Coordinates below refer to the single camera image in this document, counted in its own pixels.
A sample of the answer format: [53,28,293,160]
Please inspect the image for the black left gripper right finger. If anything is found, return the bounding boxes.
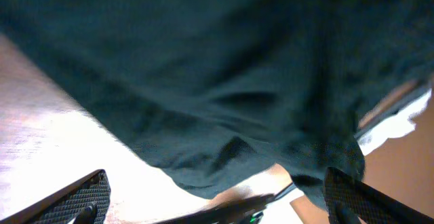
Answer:
[324,168,433,224]

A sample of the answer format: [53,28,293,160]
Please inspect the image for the black shorts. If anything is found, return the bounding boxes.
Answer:
[1,0,433,208]

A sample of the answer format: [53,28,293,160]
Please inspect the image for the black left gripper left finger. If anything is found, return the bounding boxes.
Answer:
[1,169,111,224]

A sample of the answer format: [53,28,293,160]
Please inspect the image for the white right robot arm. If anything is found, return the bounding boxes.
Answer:
[156,183,296,224]

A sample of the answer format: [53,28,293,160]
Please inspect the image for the white t-shirt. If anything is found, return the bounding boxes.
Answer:
[355,86,432,155]

